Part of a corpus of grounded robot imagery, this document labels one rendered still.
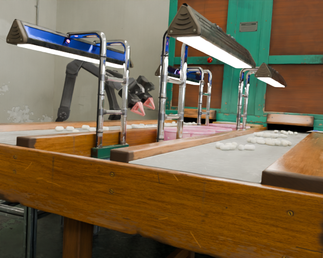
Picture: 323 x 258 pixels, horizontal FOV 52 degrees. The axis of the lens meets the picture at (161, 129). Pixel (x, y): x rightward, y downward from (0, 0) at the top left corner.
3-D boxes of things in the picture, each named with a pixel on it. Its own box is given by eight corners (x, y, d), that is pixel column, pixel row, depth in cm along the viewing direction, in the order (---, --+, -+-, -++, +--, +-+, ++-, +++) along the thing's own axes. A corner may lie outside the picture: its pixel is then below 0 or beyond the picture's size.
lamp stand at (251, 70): (233, 144, 191) (238, 65, 188) (241, 142, 209) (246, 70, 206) (266, 148, 183) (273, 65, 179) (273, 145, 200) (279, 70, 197)
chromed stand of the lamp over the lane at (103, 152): (56, 153, 123) (60, 30, 120) (91, 148, 141) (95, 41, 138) (97, 159, 115) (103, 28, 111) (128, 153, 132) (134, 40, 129)
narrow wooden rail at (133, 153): (107, 194, 80) (109, 149, 80) (258, 141, 241) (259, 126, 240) (126, 198, 78) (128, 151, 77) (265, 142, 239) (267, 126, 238)
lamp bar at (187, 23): (166, 35, 78) (168, 3, 77) (235, 68, 133) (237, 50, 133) (198, 34, 74) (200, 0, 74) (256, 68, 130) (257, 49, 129)
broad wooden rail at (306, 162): (254, 263, 65) (261, 169, 63) (310, 157, 225) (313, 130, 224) (322, 281, 59) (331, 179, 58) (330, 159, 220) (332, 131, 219)
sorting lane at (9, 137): (-49, 141, 108) (-49, 134, 108) (179, 125, 269) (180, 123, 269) (14, 151, 94) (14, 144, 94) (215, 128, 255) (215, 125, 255)
